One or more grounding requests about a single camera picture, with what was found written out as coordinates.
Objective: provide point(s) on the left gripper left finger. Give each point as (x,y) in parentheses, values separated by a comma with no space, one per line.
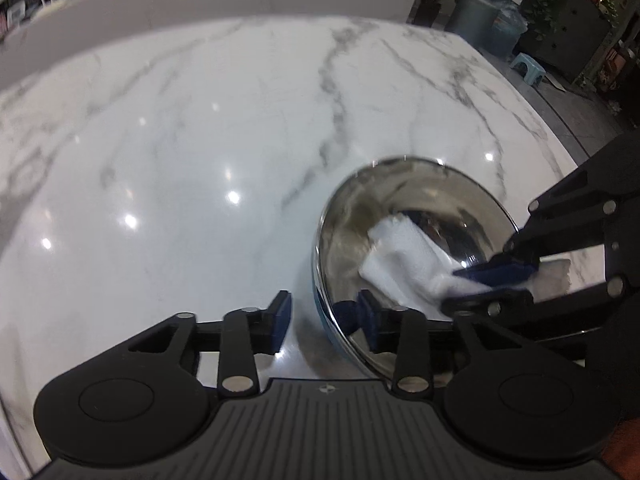
(249,330)

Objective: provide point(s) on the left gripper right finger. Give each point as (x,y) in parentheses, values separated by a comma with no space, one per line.
(382,326)

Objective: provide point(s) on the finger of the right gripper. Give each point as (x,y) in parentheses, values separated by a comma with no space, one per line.
(494,303)
(514,265)

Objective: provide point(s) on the blue stainless steel bowl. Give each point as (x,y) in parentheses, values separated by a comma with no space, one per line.
(452,209)

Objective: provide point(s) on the white paper towel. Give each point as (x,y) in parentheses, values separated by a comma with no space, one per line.
(411,270)

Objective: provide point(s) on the light blue plastic stool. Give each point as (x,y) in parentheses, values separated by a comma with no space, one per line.
(533,72)

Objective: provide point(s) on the dark cabinet with vines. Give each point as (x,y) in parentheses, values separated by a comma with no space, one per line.
(565,34)

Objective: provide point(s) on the blue water jug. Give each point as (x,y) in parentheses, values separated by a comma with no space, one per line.
(506,30)

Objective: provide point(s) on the grey trash bin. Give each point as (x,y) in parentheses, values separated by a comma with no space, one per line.
(471,18)

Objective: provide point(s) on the white marble tv bench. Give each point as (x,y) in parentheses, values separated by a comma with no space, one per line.
(79,21)

